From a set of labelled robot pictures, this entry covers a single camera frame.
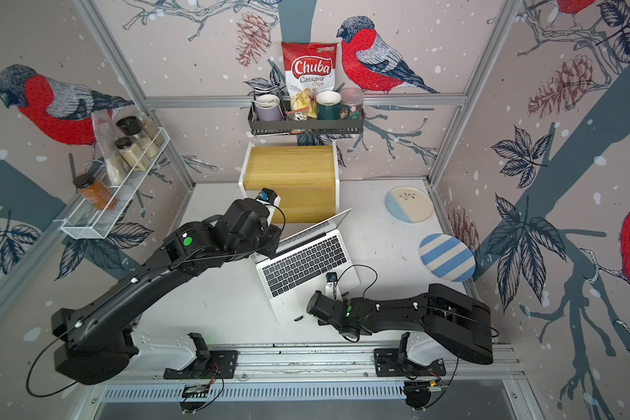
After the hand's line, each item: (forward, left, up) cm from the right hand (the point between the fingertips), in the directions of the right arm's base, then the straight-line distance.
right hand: (323, 306), depth 85 cm
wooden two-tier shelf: (+26, +6, +34) cm, 43 cm away
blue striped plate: (+19, -46, 0) cm, 50 cm away
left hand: (+8, +10, +33) cm, 35 cm away
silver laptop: (+12, +7, +11) cm, 18 cm away
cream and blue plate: (+46, -37, 0) cm, 59 cm away
